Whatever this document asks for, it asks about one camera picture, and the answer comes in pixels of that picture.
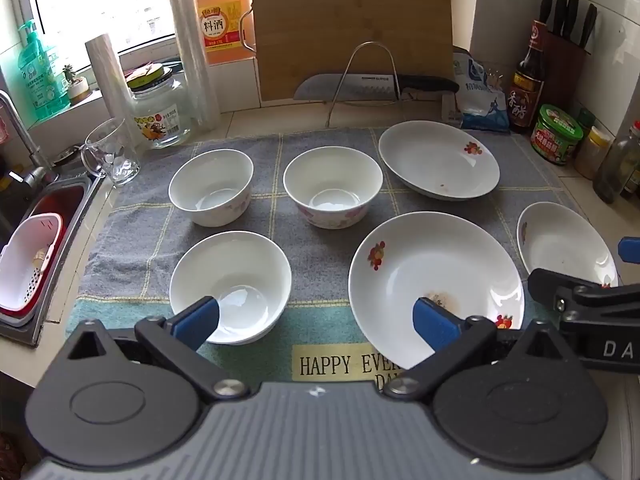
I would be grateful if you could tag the dark vinegar bottle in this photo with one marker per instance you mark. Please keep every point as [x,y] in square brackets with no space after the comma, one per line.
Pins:
[527,95]

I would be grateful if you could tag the green lid sauce jar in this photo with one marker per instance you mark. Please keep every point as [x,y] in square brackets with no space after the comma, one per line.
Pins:
[555,137]

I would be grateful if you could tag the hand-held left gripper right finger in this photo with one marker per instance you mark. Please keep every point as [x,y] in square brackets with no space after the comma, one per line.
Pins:
[432,322]

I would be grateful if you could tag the bamboo cutting board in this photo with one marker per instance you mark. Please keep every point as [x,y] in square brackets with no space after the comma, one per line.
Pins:
[350,20]

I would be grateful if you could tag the clear glass mug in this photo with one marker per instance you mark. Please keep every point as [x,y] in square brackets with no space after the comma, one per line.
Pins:
[112,155]

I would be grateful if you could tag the yellow lid spice jar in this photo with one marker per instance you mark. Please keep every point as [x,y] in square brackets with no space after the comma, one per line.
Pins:
[592,152]

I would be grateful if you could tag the green cap spice jar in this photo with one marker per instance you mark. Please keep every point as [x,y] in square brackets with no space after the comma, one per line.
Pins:
[586,117]

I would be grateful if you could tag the grey checked dish mat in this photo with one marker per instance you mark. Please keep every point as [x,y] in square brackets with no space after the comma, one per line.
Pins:
[300,250]

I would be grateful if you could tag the dark wooden knife block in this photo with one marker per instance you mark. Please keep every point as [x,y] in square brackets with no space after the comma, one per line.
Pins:
[567,70]

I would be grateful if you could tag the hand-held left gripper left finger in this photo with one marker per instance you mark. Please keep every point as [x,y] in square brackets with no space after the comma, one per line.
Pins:
[200,317]

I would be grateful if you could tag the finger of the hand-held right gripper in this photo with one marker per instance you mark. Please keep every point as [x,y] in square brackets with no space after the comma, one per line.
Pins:
[550,285]
[630,250]

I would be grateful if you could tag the white plate fruit print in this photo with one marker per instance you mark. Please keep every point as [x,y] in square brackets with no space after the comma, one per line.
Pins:
[435,165]
[440,260]
[560,245]

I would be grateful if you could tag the green dish soap bottle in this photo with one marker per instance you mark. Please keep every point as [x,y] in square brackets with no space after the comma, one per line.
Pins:
[37,80]

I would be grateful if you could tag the small white packet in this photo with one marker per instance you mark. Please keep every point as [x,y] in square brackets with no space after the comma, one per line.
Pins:
[451,112]

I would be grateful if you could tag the white blue salt bag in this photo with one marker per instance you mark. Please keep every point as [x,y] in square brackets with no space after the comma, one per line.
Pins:
[480,100]

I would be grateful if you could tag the short plastic wrap roll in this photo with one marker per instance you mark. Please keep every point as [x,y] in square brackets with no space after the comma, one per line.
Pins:
[110,85]

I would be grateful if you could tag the white colander basket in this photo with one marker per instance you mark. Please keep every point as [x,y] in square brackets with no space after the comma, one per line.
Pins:
[30,260]

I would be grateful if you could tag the small potted plant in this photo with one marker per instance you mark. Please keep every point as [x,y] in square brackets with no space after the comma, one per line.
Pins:
[76,87]

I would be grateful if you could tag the steel faucet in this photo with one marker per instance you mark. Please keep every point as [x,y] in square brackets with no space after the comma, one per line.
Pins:
[27,145]

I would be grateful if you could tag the tall plastic wrap roll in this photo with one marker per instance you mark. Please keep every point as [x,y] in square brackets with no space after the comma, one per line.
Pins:
[192,60]

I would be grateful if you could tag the pink cloth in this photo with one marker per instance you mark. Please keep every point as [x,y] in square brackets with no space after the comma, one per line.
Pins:
[3,127]

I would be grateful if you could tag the orange cooking wine jug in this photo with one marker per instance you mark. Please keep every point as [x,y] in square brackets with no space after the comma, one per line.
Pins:
[222,15]

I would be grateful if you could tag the white bowl floral print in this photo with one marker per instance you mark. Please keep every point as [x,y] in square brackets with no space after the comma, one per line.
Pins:
[332,180]
[210,185]
[225,270]

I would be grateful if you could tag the red plastic basin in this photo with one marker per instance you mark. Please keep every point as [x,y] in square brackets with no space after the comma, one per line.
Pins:
[67,200]

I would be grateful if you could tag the window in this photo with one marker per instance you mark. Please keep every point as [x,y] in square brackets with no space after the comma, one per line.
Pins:
[100,0]

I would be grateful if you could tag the glass bottle red cap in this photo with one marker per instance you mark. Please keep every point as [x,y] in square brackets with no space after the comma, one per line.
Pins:
[617,170]

